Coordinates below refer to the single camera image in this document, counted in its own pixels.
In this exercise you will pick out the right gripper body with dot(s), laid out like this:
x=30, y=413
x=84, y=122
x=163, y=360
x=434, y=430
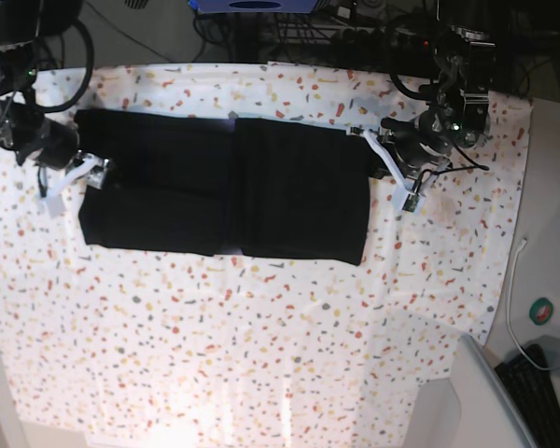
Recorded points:
x=52, y=144

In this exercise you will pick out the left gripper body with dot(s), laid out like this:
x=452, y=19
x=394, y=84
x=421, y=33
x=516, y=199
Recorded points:
x=415, y=148

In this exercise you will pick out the black t-shirt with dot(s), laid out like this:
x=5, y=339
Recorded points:
x=256, y=187

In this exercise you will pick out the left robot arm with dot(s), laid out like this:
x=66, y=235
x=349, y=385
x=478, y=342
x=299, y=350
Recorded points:
x=457, y=116

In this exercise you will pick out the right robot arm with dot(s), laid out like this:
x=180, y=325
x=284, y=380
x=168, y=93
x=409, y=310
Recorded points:
x=25, y=126

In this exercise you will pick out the terrazzo pattern tablecloth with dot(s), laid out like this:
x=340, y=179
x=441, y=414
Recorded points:
x=147, y=349

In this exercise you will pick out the green tape roll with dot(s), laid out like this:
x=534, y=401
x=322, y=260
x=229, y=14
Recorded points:
x=541, y=311

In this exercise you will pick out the black keyboard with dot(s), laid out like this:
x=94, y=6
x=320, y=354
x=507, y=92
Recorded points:
x=533, y=394

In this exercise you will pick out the grey laptop lid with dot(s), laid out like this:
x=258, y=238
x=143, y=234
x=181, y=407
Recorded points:
x=489, y=417

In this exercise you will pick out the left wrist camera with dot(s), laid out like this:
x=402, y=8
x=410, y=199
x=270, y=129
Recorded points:
x=406, y=201

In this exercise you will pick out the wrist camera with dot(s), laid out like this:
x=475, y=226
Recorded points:
x=406, y=201
x=53, y=205

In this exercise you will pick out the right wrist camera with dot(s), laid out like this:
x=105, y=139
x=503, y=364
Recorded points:
x=53, y=205

